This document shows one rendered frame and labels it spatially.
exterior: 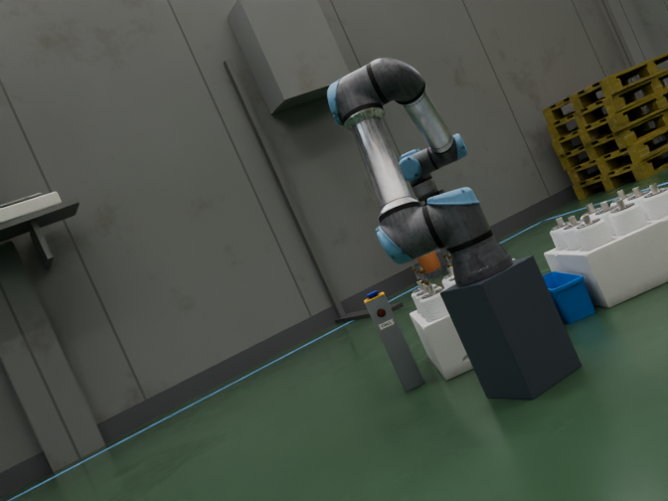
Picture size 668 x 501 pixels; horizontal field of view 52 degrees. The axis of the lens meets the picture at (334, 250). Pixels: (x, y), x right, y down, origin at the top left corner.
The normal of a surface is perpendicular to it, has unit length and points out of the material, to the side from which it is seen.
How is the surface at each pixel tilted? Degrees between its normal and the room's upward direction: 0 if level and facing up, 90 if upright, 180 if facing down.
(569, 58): 90
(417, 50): 90
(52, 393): 90
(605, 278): 90
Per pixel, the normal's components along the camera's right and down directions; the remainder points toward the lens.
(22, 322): 0.41, -0.17
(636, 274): 0.02, 0.01
